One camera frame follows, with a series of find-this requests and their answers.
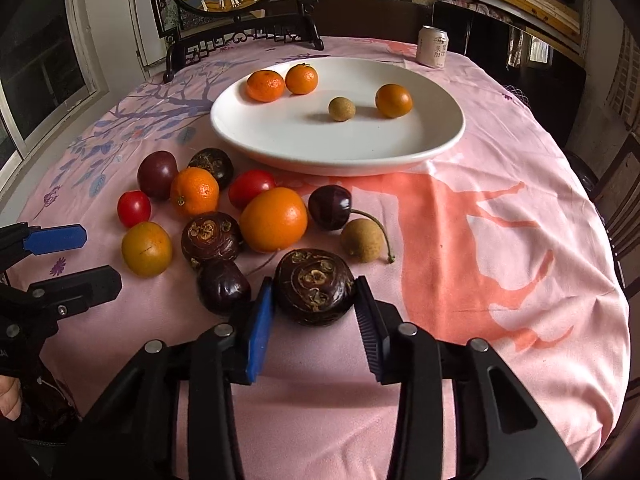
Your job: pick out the tan longan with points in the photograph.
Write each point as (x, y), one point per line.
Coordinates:
(359, 240)

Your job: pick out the mandarin with dark spot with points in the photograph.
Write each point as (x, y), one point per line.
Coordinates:
(265, 85)

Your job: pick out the mandarin with green stem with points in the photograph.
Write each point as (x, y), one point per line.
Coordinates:
(302, 79)

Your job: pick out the large dark water chestnut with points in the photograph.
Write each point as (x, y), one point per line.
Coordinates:
(314, 287)

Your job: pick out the medium dark water chestnut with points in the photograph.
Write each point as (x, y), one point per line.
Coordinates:
(212, 240)

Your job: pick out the dark purple plum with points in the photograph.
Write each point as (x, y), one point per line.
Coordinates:
(157, 175)

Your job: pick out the white drink can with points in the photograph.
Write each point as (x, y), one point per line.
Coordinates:
(432, 46)

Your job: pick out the small dark water chestnut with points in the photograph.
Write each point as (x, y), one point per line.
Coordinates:
(212, 164)

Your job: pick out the smooth orange kumquat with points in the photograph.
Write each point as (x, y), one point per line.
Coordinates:
(394, 101)

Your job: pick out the pink printed tablecloth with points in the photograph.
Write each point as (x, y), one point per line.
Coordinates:
(500, 240)

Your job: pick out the small round longan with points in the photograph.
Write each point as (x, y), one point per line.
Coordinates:
(342, 109)

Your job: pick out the dark wooden chair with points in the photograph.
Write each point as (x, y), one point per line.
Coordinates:
(622, 210)

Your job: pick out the dark wrinkled purple fruit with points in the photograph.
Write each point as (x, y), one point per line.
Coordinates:
(223, 287)

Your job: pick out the white framed window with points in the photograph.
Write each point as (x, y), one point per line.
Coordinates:
(35, 65)

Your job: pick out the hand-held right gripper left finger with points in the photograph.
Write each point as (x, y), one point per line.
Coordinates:
(259, 332)

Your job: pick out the red cherry tomato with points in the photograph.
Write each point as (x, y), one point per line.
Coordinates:
(250, 187)
(134, 208)

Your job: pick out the large smooth orange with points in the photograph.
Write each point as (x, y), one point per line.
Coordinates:
(273, 219)

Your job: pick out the dimpled mandarin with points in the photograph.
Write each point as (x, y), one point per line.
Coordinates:
(194, 193)

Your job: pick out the yellow orange plum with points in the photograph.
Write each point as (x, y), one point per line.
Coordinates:
(147, 249)

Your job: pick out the white oval plate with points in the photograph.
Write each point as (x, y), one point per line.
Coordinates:
(320, 145)

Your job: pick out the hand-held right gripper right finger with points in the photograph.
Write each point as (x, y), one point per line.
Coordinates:
(369, 332)

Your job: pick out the dark cherry with stem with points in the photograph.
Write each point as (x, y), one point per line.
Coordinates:
(329, 207)

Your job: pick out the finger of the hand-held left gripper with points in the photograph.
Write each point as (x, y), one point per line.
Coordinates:
(80, 287)
(52, 240)

